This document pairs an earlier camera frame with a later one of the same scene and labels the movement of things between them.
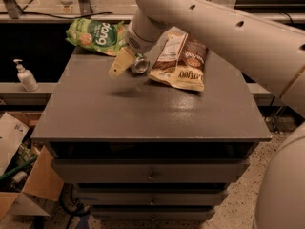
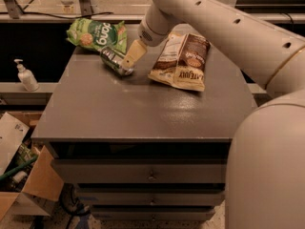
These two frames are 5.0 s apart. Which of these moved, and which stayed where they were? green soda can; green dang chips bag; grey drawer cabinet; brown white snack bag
Moved: green soda can
Stayed: brown white snack bag; green dang chips bag; grey drawer cabinet
